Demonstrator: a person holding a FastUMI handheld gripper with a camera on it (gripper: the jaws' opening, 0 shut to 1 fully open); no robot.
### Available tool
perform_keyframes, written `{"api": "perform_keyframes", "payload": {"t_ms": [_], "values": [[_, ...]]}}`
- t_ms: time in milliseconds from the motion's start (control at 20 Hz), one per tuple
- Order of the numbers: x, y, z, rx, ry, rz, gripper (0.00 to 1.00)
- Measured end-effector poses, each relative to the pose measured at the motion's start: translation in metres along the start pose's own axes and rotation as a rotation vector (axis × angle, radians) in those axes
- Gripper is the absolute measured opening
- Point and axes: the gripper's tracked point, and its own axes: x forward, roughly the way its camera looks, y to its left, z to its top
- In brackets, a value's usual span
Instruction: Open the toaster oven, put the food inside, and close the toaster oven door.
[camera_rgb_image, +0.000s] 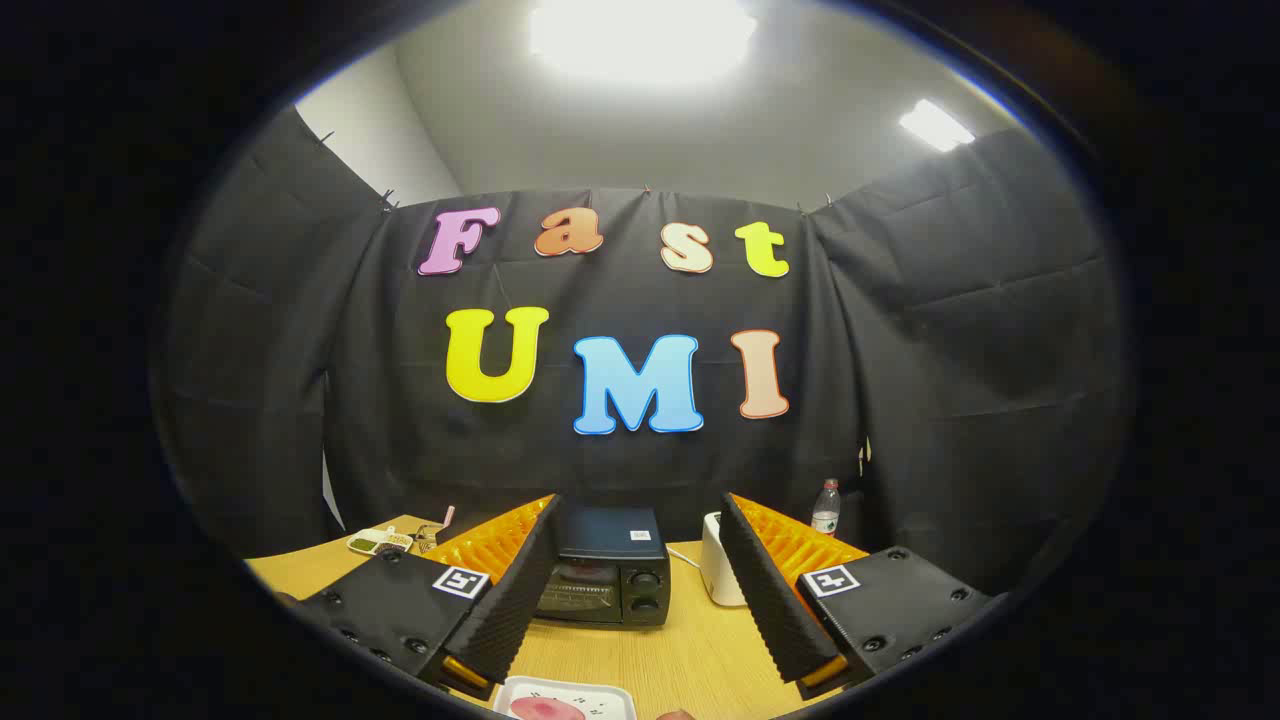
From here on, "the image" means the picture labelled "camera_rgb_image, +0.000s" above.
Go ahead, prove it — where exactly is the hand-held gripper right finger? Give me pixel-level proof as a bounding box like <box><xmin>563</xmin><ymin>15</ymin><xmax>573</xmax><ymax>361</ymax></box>
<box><xmin>720</xmin><ymin>492</ymin><xmax>1001</xmax><ymax>701</ymax></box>

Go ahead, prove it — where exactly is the white rectangular dish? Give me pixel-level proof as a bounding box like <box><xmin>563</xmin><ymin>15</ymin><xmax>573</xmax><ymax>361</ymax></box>
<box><xmin>493</xmin><ymin>675</ymin><xmax>639</xmax><ymax>720</ymax></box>

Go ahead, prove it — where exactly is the large ceiling light panel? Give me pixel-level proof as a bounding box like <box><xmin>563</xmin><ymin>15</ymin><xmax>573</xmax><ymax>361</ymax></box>
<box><xmin>528</xmin><ymin>0</ymin><xmax>759</xmax><ymax>86</ymax></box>

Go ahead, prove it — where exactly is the black toaster oven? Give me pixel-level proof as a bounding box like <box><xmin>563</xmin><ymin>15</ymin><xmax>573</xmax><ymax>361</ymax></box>
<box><xmin>535</xmin><ymin>505</ymin><xmax>673</xmax><ymax>628</ymax></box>

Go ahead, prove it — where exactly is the black backdrop cloth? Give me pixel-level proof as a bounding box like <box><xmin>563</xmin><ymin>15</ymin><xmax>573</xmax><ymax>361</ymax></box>
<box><xmin>150</xmin><ymin>105</ymin><xmax>1136</xmax><ymax>601</ymax></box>

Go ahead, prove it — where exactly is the small ceiling light panel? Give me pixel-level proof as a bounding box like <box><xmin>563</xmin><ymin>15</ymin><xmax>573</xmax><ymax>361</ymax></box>
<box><xmin>898</xmin><ymin>98</ymin><xmax>976</xmax><ymax>153</ymax></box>

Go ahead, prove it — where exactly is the white divided dish with beans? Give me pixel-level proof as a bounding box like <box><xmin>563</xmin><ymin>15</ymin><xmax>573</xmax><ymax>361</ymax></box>
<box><xmin>347</xmin><ymin>527</ymin><xmax>414</xmax><ymax>557</ymax></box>

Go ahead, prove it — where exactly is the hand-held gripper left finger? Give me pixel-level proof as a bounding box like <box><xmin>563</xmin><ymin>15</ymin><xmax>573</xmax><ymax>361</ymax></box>
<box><xmin>275</xmin><ymin>492</ymin><xmax>566</xmax><ymax>701</ymax></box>

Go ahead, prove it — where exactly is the white toaster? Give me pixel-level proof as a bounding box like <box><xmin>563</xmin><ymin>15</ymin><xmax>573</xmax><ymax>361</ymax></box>
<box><xmin>700</xmin><ymin>512</ymin><xmax>749</xmax><ymax>608</ymax></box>

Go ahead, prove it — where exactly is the clear plastic water bottle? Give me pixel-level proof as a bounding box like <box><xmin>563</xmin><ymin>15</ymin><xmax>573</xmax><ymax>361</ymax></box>
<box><xmin>811</xmin><ymin>478</ymin><xmax>842</xmax><ymax>538</ymax></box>

